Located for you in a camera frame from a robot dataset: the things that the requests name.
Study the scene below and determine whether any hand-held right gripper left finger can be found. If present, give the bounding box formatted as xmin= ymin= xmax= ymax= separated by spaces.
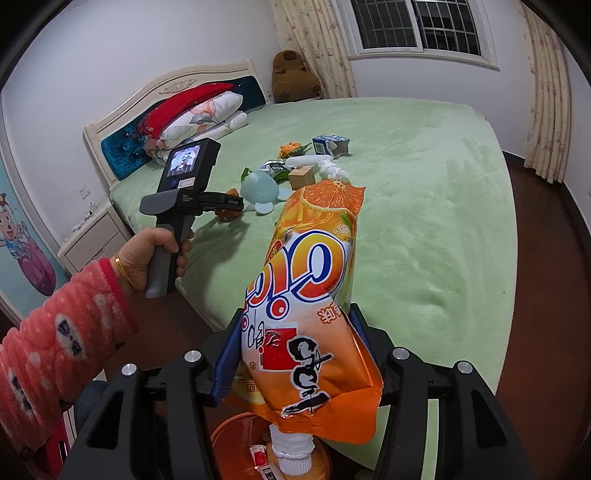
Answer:
xmin=69 ymin=307 xmax=245 ymax=480

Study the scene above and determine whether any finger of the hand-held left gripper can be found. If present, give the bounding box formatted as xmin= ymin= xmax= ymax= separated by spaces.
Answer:
xmin=199 ymin=192 xmax=245 ymax=217

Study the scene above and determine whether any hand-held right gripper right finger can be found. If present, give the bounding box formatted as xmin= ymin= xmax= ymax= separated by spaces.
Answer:
xmin=348 ymin=302 xmax=527 ymax=480

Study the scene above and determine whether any brown wrapper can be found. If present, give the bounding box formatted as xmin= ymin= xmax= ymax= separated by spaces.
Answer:
xmin=216 ymin=188 xmax=244 ymax=223

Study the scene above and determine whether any orange plastic bin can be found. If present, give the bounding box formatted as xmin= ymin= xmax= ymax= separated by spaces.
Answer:
xmin=210 ymin=412 xmax=334 ymax=480

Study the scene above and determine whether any orange snack bag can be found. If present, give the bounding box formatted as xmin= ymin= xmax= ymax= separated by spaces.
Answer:
xmin=222 ymin=181 xmax=384 ymax=446

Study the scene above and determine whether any blue white drink carton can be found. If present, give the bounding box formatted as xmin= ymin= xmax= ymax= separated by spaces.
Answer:
xmin=311 ymin=134 xmax=350 ymax=159

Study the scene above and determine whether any person's left forearm pink sleeve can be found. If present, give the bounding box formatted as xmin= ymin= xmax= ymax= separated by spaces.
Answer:
xmin=0 ymin=257 xmax=139 ymax=462

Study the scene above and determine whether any person's left hand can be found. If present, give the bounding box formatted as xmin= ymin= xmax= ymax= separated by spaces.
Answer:
xmin=115 ymin=226 xmax=195 ymax=294

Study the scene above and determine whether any light blue plastic cup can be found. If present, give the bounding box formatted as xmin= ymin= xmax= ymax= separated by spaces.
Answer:
xmin=240 ymin=170 xmax=284 ymax=216

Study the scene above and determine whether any silver crumpled wrapper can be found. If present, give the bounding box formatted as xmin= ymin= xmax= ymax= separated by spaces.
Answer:
xmin=259 ymin=159 xmax=293 ymax=179

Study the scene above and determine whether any cream blue padded headboard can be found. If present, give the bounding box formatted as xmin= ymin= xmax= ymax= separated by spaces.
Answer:
xmin=83 ymin=58 xmax=271 ymax=188

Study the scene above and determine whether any small cardboard box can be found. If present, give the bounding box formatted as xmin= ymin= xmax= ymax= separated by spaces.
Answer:
xmin=288 ymin=167 xmax=315 ymax=190

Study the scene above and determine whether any red pillow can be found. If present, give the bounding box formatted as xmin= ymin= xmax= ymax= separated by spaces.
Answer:
xmin=141 ymin=83 xmax=234 ymax=139

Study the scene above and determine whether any white tube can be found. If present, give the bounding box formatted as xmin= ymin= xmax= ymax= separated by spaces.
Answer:
xmin=285 ymin=154 xmax=334 ymax=169

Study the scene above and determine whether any small red white packet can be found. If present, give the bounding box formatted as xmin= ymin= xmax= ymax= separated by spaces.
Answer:
xmin=249 ymin=444 xmax=283 ymax=480

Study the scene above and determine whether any cream nightstand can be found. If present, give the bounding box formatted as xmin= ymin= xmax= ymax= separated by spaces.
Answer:
xmin=58 ymin=202 xmax=136 ymax=274

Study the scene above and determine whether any white plastic bottle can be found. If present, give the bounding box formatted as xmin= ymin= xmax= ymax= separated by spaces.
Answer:
xmin=269 ymin=425 xmax=317 ymax=476

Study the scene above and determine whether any white crumpled tissue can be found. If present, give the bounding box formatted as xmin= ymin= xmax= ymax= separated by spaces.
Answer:
xmin=316 ymin=160 xmax=351 ymax=182

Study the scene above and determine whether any brown plush toy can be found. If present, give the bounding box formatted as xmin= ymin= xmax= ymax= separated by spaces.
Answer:
xmin=271 ymin=49 xmax=322 ymax=102

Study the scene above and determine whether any floral cream curtain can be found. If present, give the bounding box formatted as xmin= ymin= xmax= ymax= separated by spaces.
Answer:
xmin=522 ymin=4 xmax=572 ymax=184
xmin=272 ymin=0 xmax=358 ymax=99

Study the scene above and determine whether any red box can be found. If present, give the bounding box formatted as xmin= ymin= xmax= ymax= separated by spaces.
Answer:
xmin=45 ymin=424 xmax=75 ymax=480

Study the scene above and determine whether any barred window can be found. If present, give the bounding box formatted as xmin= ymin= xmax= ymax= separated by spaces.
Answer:
xmin=348 ymin=0 xmax=502 ymax=71

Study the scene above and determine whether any gold bracelet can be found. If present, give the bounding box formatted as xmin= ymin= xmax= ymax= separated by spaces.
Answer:
xmin=114 ymin=255 xmax=140 ymax=294

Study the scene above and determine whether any cartoon wall poster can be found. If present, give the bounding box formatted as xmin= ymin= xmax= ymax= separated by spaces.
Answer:
xmin=0 ymin=152 xmax=59 ymax=297

